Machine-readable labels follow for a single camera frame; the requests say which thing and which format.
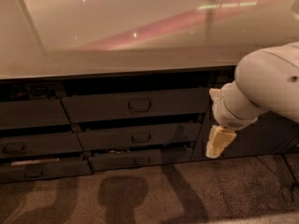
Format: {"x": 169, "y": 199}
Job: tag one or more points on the grey drawer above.
{"x": 130, "y": 105}
{"x": 41, "y": 144}
{"x": 135, "y": 159}
{"x": 30, "y": 114}
{"x": 48, "y": 170}
{"x": 139, "y": 136}

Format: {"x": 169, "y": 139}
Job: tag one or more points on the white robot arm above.
{"x": 266, "y": 80}

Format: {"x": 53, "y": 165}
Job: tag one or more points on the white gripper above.
{"x": 224, "y": 116}

